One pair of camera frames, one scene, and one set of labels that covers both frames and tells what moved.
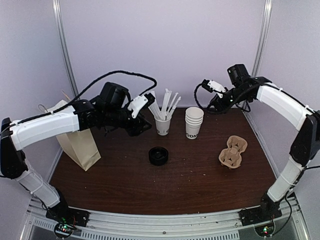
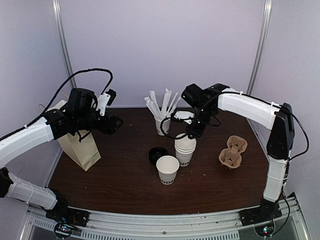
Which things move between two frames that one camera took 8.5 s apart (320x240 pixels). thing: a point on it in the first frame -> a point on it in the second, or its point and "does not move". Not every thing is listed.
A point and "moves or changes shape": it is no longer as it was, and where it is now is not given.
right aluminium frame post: x=262 y=38 does not move
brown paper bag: x=80 y=145 does not move
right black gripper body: x=226 y=106 -> x=203 y=114
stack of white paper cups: x=193 y=119 moves or changes shape
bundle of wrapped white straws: x=167 y=111 does not move
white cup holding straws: x=163 y=127 does not move
